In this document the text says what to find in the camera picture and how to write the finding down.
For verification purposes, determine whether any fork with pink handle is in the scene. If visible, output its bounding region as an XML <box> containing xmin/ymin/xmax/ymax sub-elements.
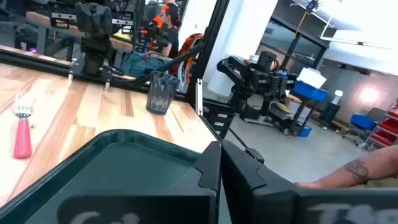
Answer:
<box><xmin>12</xmin><ymin>91</ymin><xmax>35</xmax><ymax>159</ymax></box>

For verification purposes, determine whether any black robot station on cart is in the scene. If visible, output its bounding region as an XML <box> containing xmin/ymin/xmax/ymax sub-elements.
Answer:
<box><xmin>216</xmin><ymin>50</ymin><xmax>299</xmax><ymax>137</ymax></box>

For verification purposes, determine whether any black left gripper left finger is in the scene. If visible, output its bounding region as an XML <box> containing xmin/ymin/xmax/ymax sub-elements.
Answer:
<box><xmin>57</xmin><ymin>141</ymin><xmax>222</xmax><ymax>224</ymax></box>

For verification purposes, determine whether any blue seat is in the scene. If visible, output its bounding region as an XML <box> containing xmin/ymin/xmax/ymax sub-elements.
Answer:
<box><xmin>350</xmin><ymin>113</ymin><xmax>379</xmax><ymax>131</ymax></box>

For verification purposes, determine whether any person's forearm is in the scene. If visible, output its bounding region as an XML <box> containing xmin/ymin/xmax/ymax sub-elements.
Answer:
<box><xmin>294</xmin><ymin>144</ymin><xmax>398</xmax><ymax>189</ymax></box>

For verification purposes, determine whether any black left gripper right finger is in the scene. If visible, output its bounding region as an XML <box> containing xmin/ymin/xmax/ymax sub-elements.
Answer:
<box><xmin>221</xmin><ymin>139</ymin><xmax>398</xmax><ymax>224</ymax></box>

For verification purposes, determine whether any red bin shelf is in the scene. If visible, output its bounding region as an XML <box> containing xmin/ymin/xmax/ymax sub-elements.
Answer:
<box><xmin>369</xmin><ymin>107</ymin><xmax>398</xmax><ymax>147</ymax></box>

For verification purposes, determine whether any orange and black chair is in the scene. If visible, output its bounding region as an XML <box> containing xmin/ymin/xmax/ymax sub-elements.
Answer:
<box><xmin>169</xmin><ymin>33</ymin><xmax>205</xmax><ymax>85</ymax></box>

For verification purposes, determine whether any person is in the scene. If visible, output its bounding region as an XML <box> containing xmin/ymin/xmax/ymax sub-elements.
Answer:
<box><xmin>119</xmin><ymin>2</ymin><xmax>183</xmax><ymax>78</ymax></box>

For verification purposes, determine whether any dark green plastic tray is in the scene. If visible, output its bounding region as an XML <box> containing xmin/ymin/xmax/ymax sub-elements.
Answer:
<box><xmin>0</xmin><ymin>129</ymin><xmax>218</xmax><ymax>224</ymax></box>

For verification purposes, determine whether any blue storage bin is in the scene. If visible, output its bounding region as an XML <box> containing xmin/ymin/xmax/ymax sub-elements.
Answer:
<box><xmin>293</xmin><ymin>80</ymin><xmax>329</xmax><ymax>103</ymax></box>

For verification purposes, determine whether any white bottle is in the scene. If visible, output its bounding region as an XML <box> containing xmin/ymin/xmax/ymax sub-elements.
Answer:
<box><xmin>331</xmin><ymin>90</ymin><xmax>344</xmax><ymax>105</ymax></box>

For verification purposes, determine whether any faceted grey plastic cup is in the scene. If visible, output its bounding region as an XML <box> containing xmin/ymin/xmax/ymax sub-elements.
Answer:
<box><xmin>146</xmin><ymin>70</ymin><xmax>181</xmax><ymax>116</ymax></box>

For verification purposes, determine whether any yellow hanging cord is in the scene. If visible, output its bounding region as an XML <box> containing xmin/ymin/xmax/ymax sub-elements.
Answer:
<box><xmin>294</xmin><ymin>9</ymin><xmax>309</xmax><ymax>40</ymax></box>

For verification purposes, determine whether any small blue bin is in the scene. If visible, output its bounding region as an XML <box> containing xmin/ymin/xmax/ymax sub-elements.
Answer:
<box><xmin>298</xmin><ymin>126</ymin><xmax>313</xmax><ymax>138</ymax></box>

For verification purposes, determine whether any white box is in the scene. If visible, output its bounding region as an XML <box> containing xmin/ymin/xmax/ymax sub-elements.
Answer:
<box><xmin>297</xmin><ymin>67</ymin><xmax>327</xmax><ymax>90</ymax></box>

